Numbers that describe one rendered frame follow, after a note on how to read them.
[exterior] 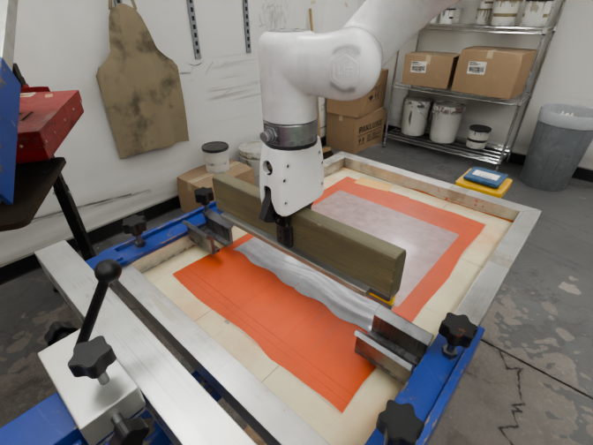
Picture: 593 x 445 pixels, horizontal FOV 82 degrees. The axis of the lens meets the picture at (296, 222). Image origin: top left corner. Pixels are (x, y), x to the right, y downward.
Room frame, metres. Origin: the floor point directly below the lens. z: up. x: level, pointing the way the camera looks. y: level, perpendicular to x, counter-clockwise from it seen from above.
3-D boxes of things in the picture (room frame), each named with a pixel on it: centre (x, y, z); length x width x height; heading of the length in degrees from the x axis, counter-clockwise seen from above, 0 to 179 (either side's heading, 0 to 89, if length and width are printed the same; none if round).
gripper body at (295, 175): (0.47, 0.01, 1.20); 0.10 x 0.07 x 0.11; 138
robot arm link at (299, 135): (0.46, 0.01, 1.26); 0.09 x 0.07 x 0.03; 138
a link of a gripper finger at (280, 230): (0.44, 0.03, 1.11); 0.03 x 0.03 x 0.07; 48
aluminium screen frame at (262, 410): (0.60, -0.11, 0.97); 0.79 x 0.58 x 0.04; 138
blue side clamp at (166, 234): (0.61, 0.26, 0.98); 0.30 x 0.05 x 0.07; 138
